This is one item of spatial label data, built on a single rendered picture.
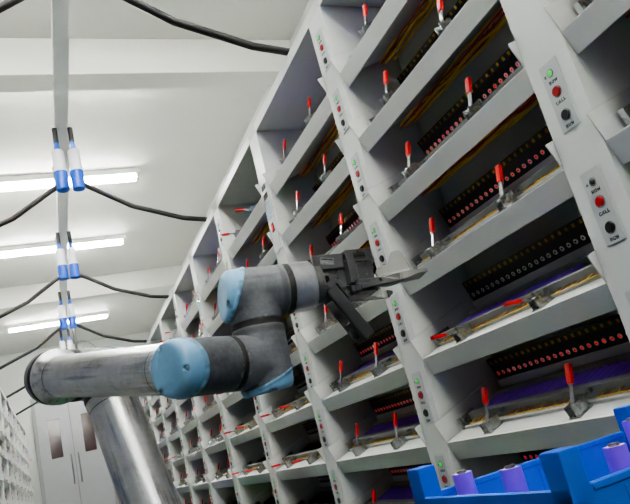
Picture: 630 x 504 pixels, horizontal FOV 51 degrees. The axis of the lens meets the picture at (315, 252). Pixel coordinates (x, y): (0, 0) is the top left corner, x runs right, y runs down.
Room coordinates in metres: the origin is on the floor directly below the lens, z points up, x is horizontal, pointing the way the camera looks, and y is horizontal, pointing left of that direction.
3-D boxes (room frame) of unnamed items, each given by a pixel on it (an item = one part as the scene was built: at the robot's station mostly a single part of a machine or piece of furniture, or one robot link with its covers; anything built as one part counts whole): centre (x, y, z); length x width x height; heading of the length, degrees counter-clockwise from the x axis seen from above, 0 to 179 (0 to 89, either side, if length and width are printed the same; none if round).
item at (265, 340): (1.11, 0.14, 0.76); 0.12 x 0.09 x 0.12; 138
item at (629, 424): (0.74, -0.28, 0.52); 0.02 x 0.02 x 0.06
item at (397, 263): (1.17, -0.14, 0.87); 0.09 x 0.03 x 0.06; 78
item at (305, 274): (1.15, 0.04, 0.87); 0.10 x 0.05 x 0.09; 24
